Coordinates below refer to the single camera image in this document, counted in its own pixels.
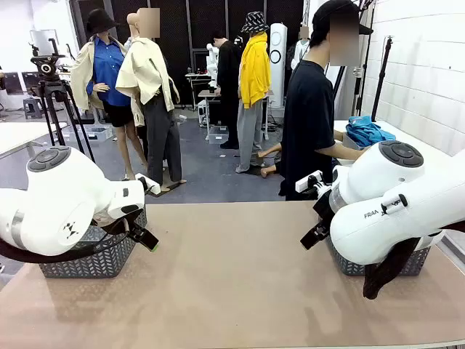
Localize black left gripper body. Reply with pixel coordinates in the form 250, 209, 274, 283
124, 213, 147, 241

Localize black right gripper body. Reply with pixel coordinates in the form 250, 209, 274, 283
312, 198, 335, 228

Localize person's right forearm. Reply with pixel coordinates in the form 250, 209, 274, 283
318, 144, 370, 161

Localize grey perforated plastic basket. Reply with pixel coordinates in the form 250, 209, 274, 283
38, 206, 148, 279
325, 235, 432, 277

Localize grey storage box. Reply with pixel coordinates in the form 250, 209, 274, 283
341, 132, 365, 151

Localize loose mannequin legs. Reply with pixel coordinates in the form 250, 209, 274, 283
256, 142, 285, 179

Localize person in black T-shirt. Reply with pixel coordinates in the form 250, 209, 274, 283
278, 0, 374, 201

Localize blue clothes pile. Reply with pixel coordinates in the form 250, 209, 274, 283
344, 115, 397, 148

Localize clear floor storage box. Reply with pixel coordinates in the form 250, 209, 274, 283
209, 125, 230, 145
86, 125, 113, 143

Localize large white table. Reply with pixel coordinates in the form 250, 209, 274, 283
333, 119, 453, 168

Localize black multi-pole stand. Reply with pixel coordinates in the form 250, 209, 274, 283
351, 0, 376, 118

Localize thin black light stand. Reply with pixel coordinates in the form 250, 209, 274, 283
370, 35, 395, 123

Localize small white table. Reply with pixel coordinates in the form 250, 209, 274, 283
0, 121, 68, 158

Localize white tower air conditioner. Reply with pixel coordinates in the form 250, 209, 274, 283
269, 23, 288, 108

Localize mannequin cream jacket grey trousers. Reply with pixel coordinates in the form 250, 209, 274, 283
115, 7, 188, 197

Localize mannequin yellow hoodie bucket hat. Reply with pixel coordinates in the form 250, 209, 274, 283
235, 11, 272, 175

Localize mannequin blue shirt black hat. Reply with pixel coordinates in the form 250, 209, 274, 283
70, 9, 146, 181

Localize grey plastic stool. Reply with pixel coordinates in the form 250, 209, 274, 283
23, 97, 44, 120

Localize background work desk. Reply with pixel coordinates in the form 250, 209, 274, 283
185, 72, 212, 110

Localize background figure in white jacket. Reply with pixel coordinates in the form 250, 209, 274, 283
290, 25, 312, 71

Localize background person in black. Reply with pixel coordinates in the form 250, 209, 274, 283
211, 31, 243, 150

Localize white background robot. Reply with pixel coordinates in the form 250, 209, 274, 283
206, 42, 221, 88

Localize white board on stand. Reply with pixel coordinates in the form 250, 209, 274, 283
29, 28, 59, 55

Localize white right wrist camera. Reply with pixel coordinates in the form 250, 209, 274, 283
295, 169, 324, 193

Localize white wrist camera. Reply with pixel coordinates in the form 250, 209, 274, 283
295, 169, 324, 193
134, 173, 162, 196

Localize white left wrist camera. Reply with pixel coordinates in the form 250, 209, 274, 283
134, 173, 162, 196

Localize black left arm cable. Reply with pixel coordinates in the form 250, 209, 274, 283
0, 214, 145, 265

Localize black camera tripod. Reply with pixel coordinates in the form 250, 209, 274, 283
29, 38, 97, 164

